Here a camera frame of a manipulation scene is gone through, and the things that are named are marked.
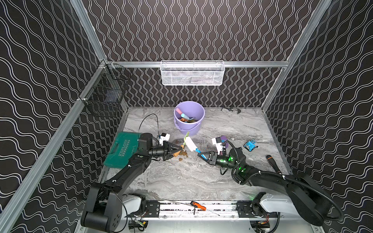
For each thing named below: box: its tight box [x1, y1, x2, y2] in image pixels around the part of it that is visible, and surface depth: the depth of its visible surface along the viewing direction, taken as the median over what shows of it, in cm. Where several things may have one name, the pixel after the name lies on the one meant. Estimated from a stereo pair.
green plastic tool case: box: [103, 131, 141, 169], surface depth 92 cm
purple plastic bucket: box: [173, 100, 205, 136], surface depth 100 cm
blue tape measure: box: [243, 139, 259, 152], surface depth 97 cm
